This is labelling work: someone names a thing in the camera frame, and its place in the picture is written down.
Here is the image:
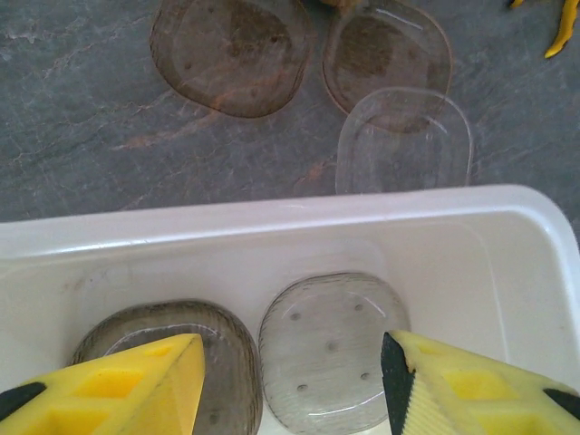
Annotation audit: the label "brown tinted glass plate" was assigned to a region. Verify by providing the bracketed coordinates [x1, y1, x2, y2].
[149, 0, 316, 120]
[322, 4, 454, 135]

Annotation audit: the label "yellow handled pliers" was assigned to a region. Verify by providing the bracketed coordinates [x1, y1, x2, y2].
[507, 0, 580, 59]

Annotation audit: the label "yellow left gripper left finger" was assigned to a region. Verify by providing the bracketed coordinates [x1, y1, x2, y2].
[0, 333, 206, 435]

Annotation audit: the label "grey tinted glass plate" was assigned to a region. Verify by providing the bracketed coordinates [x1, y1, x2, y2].
[72, 298, 264, 435]

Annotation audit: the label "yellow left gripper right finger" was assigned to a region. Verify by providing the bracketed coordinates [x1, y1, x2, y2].
[382, 329, 580, 435]

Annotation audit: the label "white plastic bin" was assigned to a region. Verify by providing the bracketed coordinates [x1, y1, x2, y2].
[0, 183, 580, 435]

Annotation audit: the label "clear glass plate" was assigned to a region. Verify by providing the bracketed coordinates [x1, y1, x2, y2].
[334, 87, 475, 196]
[257, 271, 411, 430]

